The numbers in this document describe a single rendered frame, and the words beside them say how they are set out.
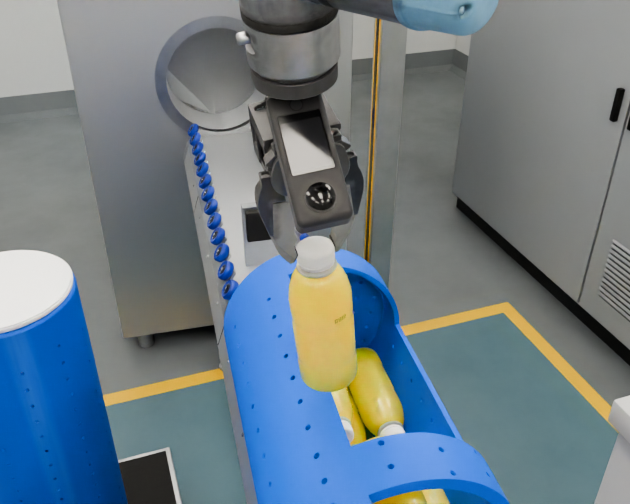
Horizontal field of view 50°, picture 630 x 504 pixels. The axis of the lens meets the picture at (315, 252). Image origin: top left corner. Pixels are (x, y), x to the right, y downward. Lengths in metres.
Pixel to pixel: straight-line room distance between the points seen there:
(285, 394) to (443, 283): 2.36
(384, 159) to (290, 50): 1.18
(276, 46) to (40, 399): 1.06
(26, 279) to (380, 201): 0.85
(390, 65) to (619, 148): 1.31
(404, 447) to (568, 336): 2.28
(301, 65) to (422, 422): 0.66
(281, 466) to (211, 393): 1.80
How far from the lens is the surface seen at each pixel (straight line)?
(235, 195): 1.89
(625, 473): 1.07
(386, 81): 1.61
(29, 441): 1.52
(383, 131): 1.66
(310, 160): 0.55
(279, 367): 0.90
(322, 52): 0.53
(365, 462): 0.75
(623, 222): 2.74
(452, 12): 0.44
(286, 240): 0.65
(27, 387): 1.42
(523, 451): 2.49
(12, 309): 1.38
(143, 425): 2.54
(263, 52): 0.53
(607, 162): 2.76
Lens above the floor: 1.80
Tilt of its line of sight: 33 degrees down
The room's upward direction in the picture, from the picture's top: straight up
